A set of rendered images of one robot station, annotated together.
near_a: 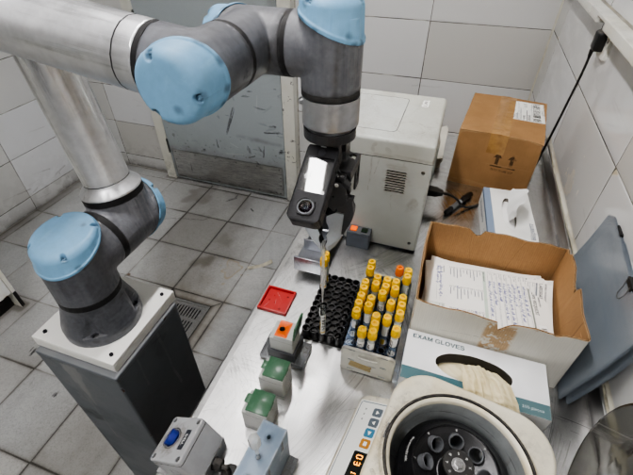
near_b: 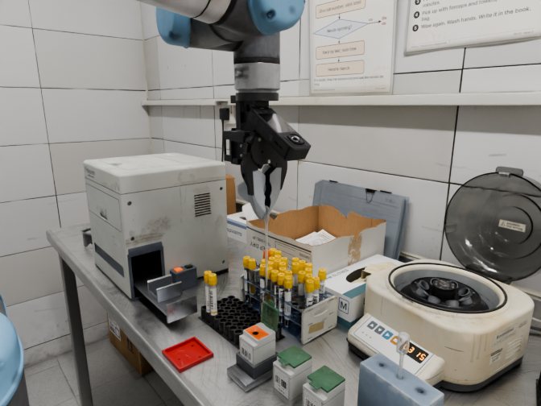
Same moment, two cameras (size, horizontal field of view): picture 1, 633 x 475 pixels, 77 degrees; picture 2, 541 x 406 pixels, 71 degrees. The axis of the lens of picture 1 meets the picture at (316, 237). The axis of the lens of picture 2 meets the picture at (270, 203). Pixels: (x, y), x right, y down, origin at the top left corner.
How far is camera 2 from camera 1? 60 cm
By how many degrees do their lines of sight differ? 57
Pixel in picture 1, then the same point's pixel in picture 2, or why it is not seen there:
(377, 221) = (194, 253)
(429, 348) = (336, 279)
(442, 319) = (328, 255)
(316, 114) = (268, 72)
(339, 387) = (322, 353)
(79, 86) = not seen: outside the picture
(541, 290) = (324, 236)
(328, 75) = (275, 39)
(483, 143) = not seen: hidden behind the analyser
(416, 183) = (218, 199)
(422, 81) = (59, 197)
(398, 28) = (16, 155)
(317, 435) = not seen: hidden behind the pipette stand
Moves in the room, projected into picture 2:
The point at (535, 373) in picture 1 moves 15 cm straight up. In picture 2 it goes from (381, 258) to (386, 200)
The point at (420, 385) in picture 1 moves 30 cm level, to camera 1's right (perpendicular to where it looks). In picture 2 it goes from (377, 279) to (410, 235)
